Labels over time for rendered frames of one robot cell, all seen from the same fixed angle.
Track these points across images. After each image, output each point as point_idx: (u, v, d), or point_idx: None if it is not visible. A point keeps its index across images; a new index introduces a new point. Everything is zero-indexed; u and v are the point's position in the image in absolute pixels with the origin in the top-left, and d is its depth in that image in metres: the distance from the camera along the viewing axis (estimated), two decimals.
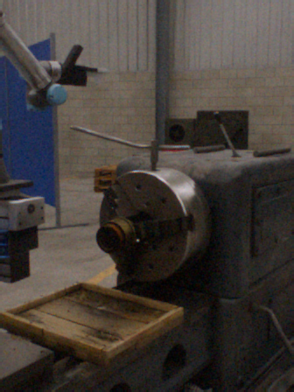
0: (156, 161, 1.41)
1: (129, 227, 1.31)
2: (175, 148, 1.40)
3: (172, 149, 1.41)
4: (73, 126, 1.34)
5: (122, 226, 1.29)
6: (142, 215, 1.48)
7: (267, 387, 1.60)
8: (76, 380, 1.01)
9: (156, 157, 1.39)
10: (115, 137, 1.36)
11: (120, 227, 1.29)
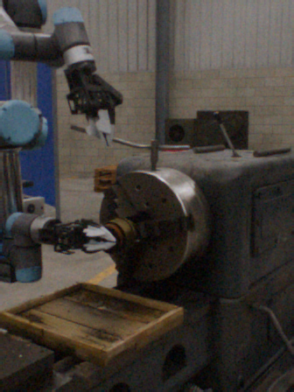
0: (156, 161, 1.41)
1: (129, 227, 1.31)
2: (175, 148, 1.40)
3: (172, 149, 1.41)
4: (73, 126, 1.34)
5: (122, 226, 1.29)
6: (142, 215, 1.48)
7: (267, 387, 1.60)
8: (76, 380, 1.01)
9: (156, 157, 1.39)
10: (115, 137, 1.36)
11: (120, 227, 1.29)
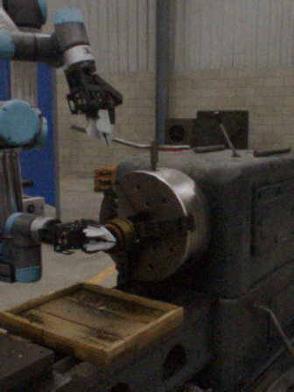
0: (156, 161, 1.41)
1: (129, 227, 1.31)
2: (175, 148, 1.40)
3: (172, 149, 1.41)
4: (73, 126, 1.34)
5: (122, 226, 1.29)
6: (142, 215, 1.48)
7: (267, 387, 1.60)
8: (76, 380, 1.01)
9: (156, 157, 1.39)
10: (115, 137, 1.36)
11: (120, 227, 1.29)
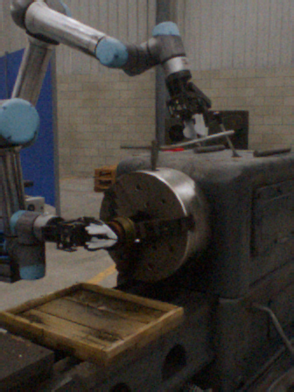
0: (152, 162, 1.40)
1: (130, 225, 1.31)
2: (134, 146, 1.39)
3: (136, 148, 1.38)
4: (231, 132, 1.45)
5: (123, 223, 1.30)
6: (142, 215, 1.48)
7: (267, 387, 1.60)
8: (76, 380, 1.01)
9: (152, 157, 1.41)
10: (192, 139, 1.43)
11: (121, 225, 1.29)
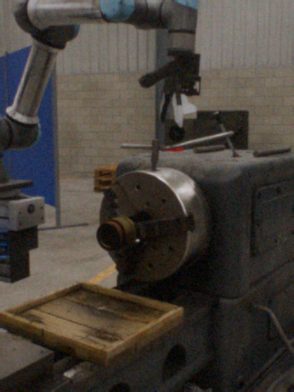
0: (152, 162, 1.40)
1: (130, 225, 1.31)
2: (135, 146, 1.38)
3: (137, 148, 1.38)
4: (230, 133, 1.45)
5: (123, 223, 1.30)
6: (142, 215, 1.48)
7: (267, 387, 1.60)
8: (76, 380, 1.01)
9: (152, 157, 1.41)
10: (192, 140, 1.43)
11: (121, 225, 1.29)
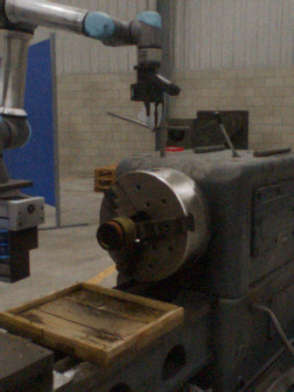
0: (166, 141, 1.61)
1: (130, 225, 1.31)
2: (178, 129, 1.56)
3: (178, 129, 1.57)
4: (110, 112, 1.73)
5: (123, 223, 1.30)
6: (142, 215, 1.48)
7: (267, 387, 1.60)
8: (76, 380, 1.01)
9: (162, 136, 1.60)
10: (136, 120, 1.66)
11: (121, 225, 1.29)
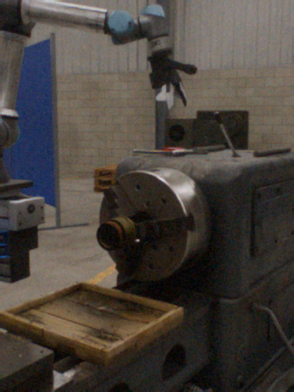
0: (176, 155, 1.65)
1: (130, 225, 1.31)
2: (196, 150, 1.65)
3: (194, 154, 1.65)
4: (136, 152, 1.85)
5: (123, 223, 1.30)
6: (142, 215, 1.48)
7: (267, 387, 1.60)
8: (76, 380, 1.01)
9: (177, 150, 1.66)
10: (157, 150, 1.77)
11: (121, 225, 1.29)
